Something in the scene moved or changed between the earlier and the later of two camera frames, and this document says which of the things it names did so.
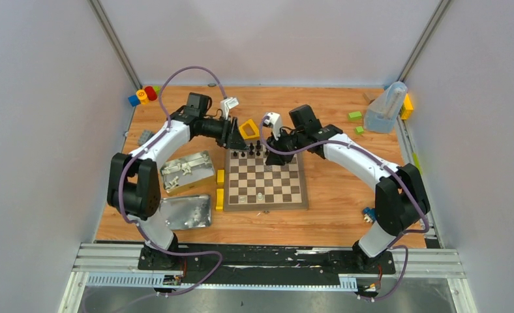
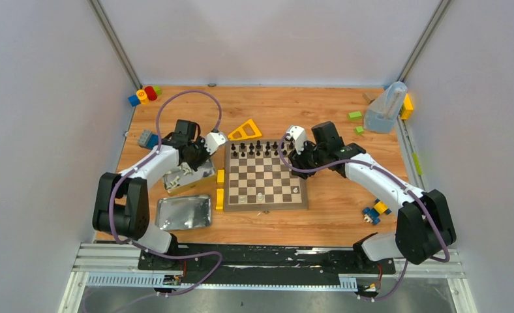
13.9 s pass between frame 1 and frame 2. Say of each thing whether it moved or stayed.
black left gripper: moved
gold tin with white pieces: stayed
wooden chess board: stayed
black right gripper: moved
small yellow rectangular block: stayed
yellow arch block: stayed
